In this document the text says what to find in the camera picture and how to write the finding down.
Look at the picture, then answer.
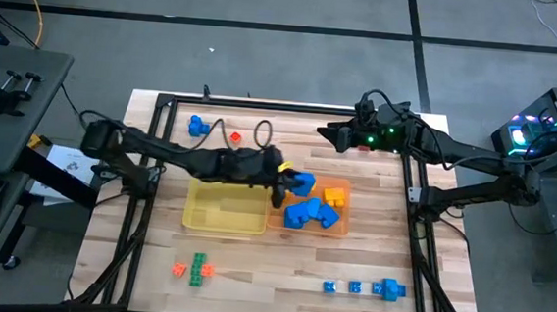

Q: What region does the orange translucent plastic bin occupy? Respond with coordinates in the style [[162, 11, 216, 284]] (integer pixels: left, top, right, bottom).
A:
[[265, 170, 355, 239]]

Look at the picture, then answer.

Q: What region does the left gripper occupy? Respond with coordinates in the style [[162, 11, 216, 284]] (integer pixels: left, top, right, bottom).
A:
[[227, 142, 310, 193]]

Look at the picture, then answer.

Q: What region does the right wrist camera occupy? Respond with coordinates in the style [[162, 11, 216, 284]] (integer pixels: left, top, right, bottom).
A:
[[334, 125, 355, 155]]

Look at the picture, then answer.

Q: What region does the large blue block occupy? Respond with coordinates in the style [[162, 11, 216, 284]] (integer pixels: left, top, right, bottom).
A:
[[315, 202, 343, 232], [379, 278, 409, 303], [303, 196, 324, 219], [288, 170, 318, 199], [282, 201, 312, 231], [187, 114, 213, 139]]

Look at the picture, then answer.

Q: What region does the yellow cable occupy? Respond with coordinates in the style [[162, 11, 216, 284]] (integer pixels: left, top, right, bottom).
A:
[[3, 0, 47, 51]]

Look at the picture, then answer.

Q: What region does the black caster wheel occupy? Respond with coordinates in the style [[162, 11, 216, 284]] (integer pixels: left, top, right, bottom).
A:
[[2, 254, 22, 272]]

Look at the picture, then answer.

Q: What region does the white printed sheet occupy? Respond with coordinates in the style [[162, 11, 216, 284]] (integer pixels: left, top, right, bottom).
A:
[[28, 142, 106, 208]]

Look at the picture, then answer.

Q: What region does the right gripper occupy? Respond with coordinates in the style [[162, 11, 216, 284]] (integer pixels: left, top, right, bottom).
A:
[[315, 97, 414, 159]]

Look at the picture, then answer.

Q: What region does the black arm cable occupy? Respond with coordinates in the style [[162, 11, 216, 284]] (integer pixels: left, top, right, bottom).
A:
[[192, 114, 275, 157], [357, 87, 412, 122]]

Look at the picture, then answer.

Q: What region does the white floor cable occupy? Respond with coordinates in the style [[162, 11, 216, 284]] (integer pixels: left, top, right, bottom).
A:
[[524, 0, 557, 64]]

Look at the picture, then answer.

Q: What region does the black desk leg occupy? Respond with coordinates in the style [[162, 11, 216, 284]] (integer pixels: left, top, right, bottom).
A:
[[0, 145, 103, 277]]

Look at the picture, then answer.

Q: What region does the large yellow block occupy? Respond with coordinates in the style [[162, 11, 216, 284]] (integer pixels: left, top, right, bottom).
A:
[[322, 185, 348, 209]]

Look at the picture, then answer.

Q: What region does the yellow translucent plastic bin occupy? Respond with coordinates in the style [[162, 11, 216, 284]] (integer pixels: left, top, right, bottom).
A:
[[181, 176, 274, 237]]

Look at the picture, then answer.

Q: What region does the black aluminium rig frame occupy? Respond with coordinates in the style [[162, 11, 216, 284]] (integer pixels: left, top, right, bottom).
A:
[[64, 76, 498, 312]]

